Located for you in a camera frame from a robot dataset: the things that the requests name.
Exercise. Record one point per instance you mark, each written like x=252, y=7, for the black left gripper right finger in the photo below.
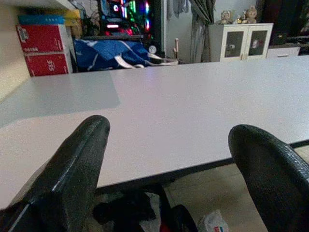
x=277, y=178

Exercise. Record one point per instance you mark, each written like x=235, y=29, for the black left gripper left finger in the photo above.
x=67, y=178

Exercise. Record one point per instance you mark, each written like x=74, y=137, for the white plastic bag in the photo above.
x=213, y=222

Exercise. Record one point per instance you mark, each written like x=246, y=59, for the red box with white digits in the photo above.
x=47, y=64

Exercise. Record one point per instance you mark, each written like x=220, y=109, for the white low drawer unit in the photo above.
x=283, y=51

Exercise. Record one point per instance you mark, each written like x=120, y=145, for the white cabinet with glass doors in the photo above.
x=241, y=42

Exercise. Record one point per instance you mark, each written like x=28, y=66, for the cream shelf unit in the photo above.
x=12, y=48

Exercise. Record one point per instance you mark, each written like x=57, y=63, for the red box with white label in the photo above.
x=41, y=38

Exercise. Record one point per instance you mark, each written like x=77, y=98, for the dark wooden furniture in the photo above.
x=287, y=21

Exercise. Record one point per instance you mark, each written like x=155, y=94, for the blue flat box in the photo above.
x=41, y=19

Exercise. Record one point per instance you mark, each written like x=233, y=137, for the yellow box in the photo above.
x=72, y=17

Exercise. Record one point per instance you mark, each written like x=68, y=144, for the wooden stick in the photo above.
x=176, y=47

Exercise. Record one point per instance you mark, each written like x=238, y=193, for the large beige figurine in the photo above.
x=251, y=14

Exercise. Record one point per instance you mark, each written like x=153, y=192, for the grey curtain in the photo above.
x=201, y=29

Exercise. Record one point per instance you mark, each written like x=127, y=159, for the small beige figurine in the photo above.
x=226, y=17

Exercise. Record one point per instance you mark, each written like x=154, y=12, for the computer case with RGB lights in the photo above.
x=128, y=17

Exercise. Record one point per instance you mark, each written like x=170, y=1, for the hanging grey clothes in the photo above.
x=177, y=7

